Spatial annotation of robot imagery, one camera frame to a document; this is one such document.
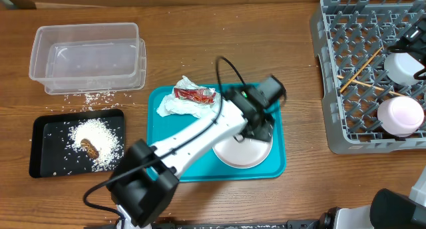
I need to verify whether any crumpled white napkin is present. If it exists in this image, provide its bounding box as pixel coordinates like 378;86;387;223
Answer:
156;76;220;118

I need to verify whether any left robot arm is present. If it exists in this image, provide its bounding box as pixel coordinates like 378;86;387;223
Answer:
107;76;286;228

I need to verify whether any clear plastic container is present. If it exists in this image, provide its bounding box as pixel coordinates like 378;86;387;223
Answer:
29;23;147;95

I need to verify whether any wooden chopstick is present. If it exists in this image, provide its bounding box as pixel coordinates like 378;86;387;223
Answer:
337;75;405;97
339;46;383;94

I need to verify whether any black plastic tray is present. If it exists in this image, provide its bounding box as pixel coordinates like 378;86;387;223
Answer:
29;109;125;178

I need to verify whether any teal serving tray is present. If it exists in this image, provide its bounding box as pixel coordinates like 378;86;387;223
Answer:
146;86;286;182

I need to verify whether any red snack wrapper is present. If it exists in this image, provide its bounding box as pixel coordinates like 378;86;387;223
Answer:
174;88;216;104

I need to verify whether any scattered rice on table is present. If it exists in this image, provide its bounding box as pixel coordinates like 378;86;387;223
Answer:
43;91;138;113

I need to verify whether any grey dishwasher rack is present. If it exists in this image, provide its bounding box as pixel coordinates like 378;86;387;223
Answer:
310;0;425;154

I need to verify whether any large white plate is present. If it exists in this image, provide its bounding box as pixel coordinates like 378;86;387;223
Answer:
212;138;273;169

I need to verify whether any grey-white bowl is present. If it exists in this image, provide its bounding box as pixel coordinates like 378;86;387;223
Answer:
384;53;425;86

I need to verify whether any small pink bowl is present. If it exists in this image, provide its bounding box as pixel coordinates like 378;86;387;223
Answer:
377;97;425;137

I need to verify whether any brown food scrap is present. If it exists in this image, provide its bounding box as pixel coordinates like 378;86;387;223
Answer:
81;138;99;160

